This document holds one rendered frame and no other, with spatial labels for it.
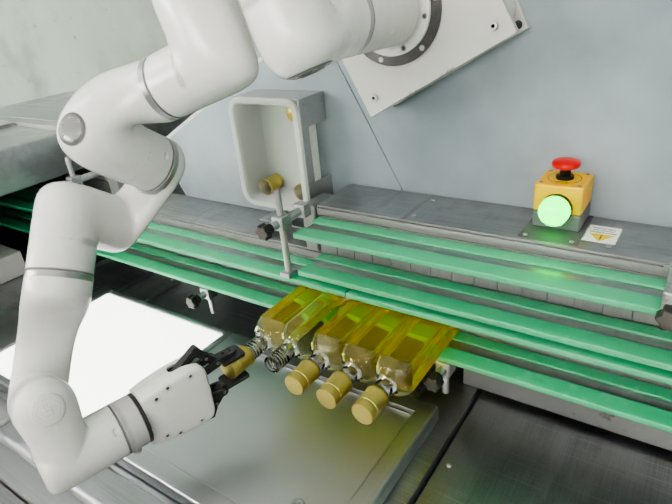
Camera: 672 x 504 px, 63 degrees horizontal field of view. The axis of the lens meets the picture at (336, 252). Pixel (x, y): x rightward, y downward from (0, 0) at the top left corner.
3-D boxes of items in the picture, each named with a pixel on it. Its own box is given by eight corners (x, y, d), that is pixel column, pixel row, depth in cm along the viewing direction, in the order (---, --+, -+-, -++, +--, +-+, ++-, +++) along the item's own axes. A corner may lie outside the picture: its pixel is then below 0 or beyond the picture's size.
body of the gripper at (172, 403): (151, 463, 76) (221, 420, 82) (132, 407, 71) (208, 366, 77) (130, 435, 81) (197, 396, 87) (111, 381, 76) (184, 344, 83)
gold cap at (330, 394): (333, 386, 81) (316, 404, 78) (331, 367, 79) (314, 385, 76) (354, 394, 79) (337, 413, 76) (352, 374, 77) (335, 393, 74)
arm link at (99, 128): (202, 80, 77) (130, 114, 83) (125, 29, 65) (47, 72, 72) (207, 169, 73) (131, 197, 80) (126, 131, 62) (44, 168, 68)
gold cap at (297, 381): (302, 374, 84) (285, 391, 81) (300, 356, 82) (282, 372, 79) (321, 381, 82) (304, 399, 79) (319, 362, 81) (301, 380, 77)
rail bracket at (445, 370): (453, 361, 98) (420, 408, 88) (453, 330, 95) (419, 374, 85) (474, 368, 96) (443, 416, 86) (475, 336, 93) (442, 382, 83)
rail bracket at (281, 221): (305, 257, 107) (263, 287, 98) (294, 176, 99) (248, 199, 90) (317, 260, 105) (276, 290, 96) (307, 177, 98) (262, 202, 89)
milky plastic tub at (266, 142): (270, 189, 123) (244, 203, 117) (254, 88, 113) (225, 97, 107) (333, 199, 114) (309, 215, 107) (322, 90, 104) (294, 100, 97)
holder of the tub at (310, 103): (275, 210, 126) (252, 223, 120) (256, 88, 113) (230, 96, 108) (336, 222, 116) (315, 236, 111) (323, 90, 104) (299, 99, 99)
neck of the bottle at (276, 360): (284, 353, 89) (265, 370, 85) (281, 338, 87) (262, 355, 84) (298, 358, 87) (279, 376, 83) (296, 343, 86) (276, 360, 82)
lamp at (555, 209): (539, 219, 83) (534, 227, 81) (542, 191, 81) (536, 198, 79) (571, 224, 81) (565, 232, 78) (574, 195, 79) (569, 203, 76)
